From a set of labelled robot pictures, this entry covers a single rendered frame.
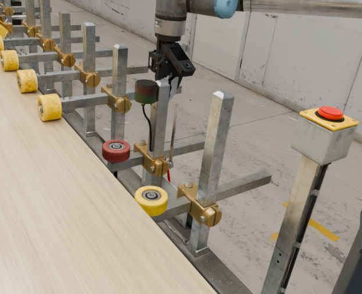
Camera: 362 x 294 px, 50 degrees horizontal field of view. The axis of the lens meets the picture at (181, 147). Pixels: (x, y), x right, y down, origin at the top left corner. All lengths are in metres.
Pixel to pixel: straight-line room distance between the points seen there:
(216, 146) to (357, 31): 2.98
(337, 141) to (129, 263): 0.43
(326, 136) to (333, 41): 3.25
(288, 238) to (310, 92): 3.31
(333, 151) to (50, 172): 0.67
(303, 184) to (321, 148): 0.09
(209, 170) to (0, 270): 0.48
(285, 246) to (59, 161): 0.61
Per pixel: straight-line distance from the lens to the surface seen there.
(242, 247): 2.21
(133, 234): 0.83
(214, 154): 0.90
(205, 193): 0.96
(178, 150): 1.25
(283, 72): 4.23
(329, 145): 0.66
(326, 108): 0.69
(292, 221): 0.77
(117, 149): 1.12
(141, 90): 1.02
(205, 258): 1.09
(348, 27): 3.81
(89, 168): 1.04
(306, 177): 0.72
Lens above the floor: 1.46
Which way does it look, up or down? 29 degrees down
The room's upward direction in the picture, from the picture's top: 7 degrees clockwise
